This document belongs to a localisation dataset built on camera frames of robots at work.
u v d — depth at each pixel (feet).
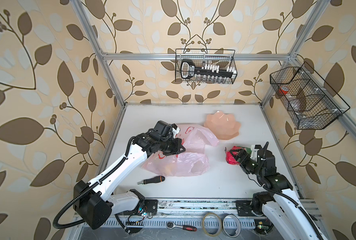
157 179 2.69
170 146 2.09
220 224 2.23
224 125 3.48
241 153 2.32
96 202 1.23
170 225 2.27
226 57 2.99
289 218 1.59
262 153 2.07
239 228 2.31
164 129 1.93
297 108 2.47
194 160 2.29
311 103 2.41
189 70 2.77
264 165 1.96
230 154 2.53
